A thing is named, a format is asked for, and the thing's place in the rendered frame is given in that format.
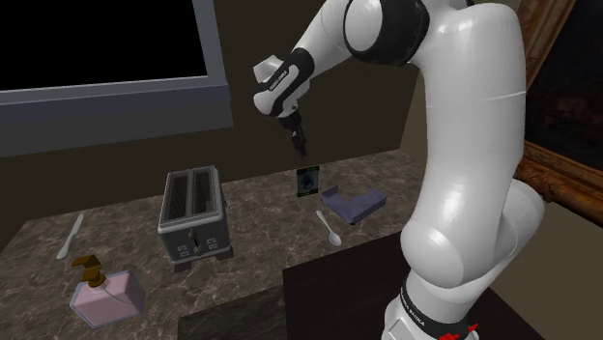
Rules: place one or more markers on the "purple open flat box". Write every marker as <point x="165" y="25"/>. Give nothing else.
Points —
<point x="354" y="203"/>

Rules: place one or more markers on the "white plastic spoon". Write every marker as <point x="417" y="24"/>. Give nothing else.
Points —
<point x="328" y="228"/>

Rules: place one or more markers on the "wooden framed wall picture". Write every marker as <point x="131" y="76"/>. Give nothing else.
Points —
<point x="560" y="117"/>

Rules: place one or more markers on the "dark robot stand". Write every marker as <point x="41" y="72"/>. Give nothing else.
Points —
<point x="344" y="296"/>

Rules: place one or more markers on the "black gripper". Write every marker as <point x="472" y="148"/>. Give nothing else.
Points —
<point x="294" y="132"/>

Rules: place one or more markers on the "grey framed window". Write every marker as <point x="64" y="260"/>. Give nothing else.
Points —
<point x="108" y="70"/>

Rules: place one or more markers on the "dark green small packet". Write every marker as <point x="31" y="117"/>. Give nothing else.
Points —
<point x="307" y="181"/>

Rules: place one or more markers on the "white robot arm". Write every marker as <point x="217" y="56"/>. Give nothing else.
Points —
<point x="471" y="141"/>

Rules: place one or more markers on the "pink soap dispenser bottle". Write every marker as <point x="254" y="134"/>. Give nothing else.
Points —
<point x="108" y="296"/>

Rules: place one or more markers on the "grey two-slot toaster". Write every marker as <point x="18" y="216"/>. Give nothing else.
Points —
<point x="193" y="216"/>

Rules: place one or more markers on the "white plastic knife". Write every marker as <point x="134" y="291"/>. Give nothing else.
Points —
<point x="69" y="238"/>

